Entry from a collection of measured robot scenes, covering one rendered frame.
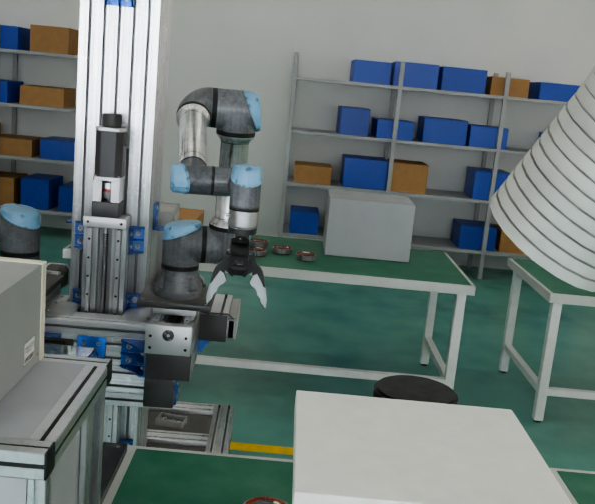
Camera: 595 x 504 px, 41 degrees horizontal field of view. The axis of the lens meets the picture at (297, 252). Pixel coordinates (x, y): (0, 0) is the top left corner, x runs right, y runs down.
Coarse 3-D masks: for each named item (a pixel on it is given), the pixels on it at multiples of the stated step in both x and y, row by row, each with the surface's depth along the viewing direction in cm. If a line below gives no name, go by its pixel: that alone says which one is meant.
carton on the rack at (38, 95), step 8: (24, 88) 762; (32, 88) 762; (40, 88) 762; (48, 88) 762; (56, 88) 762; (64, 88) 778; (72, 88) 801; (24, 96) 764; (32, 96) 764; (40, 96) 764; (48, 96) 764; (56, 96) 764; (64, 96) 766; (72, 96) 794; (32, 104) 765; (40, 104) 765; (48, 104) 765; (56, 104) 765; (64, 104) 769; (72, 104) 796
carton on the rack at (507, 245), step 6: (498, 228) 802; (498, 234) 799; (504, 234) 788; (498, 240) 797; (504, 240) 790; (510, 240) 789; (498, 246) 794; (504, 246) 791; (510, 246) 791; (516, 246) 790; (510, 252) 792; (516, 252) 792; (522, 252) 791
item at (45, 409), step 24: (48, 360) 164; (72, 360) 165; (96, 360) 166; (24, 384) 150; (48, 384) 152; (72, 384) 153; (96, 384) 155; (0, 408) 139; (24, 408) 140; (48, 408) 141; (72, 408) 142; (0, 432) 130; (24, 432) 131; (48, 432) 132; (72, 432) 139; (0, 456) 125; (24, 456) 125; (48, 456) 126
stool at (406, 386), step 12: (384, 384) 324; (396, 384) 325; (408, 384) 327; (420, 384) 328; (432, 384) 329; (444, 384) 331; (384, 396) 314; (396, 396) 313; (408, 396) 314; (420, 396) 315; (432, 396) 316; (444, 396) 317; (456, 396) 322
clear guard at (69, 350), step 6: (48, 348) 185; (54, 348) 185; (60, 348) 185; (66, 348) 186; (72, 348) 186; (78, 348) 186; (84, 348) 187; (90, 348) 187; (60, 354) 182; (66, 354) 182; (72, 354) 182; (78, 354) 183; (84, 354) 183; (90, 354) 184; (96, 354) 190
